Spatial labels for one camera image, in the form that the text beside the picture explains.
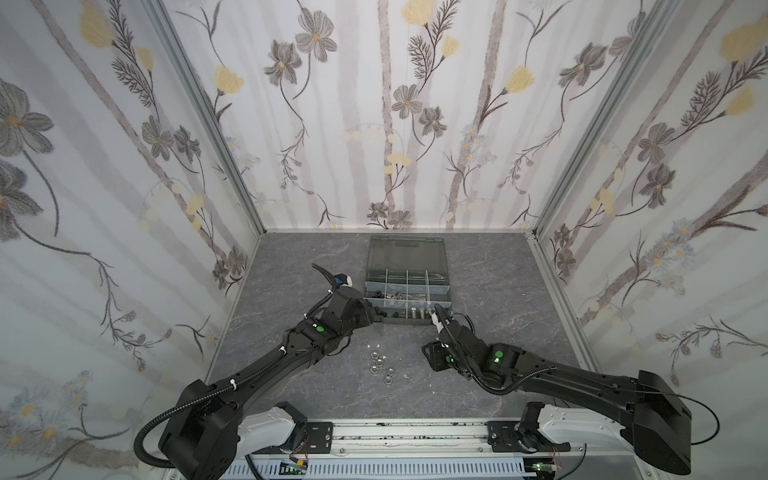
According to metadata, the green plastic organizer box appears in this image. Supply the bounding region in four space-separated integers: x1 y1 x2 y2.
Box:
364 235 452 326

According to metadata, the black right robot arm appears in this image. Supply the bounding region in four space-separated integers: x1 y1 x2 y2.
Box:
423 306 692 475

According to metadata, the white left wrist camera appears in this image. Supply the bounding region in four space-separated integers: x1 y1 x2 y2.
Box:
334 273 353 288

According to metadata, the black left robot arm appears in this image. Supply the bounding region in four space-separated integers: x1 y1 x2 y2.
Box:
133 264 374 479

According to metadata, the black corrugated cable hose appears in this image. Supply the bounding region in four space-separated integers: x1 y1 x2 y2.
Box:
133 353 289 470

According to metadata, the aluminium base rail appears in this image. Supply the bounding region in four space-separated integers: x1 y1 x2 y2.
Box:
161 418 655 460

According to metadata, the white slotted cable duct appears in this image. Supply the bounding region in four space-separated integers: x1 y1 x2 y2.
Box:
252 457 536 479

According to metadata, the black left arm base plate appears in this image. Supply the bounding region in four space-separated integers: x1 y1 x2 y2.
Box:
295 422 334 455

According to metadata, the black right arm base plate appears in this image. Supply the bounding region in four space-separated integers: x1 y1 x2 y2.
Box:
486 421 571 454

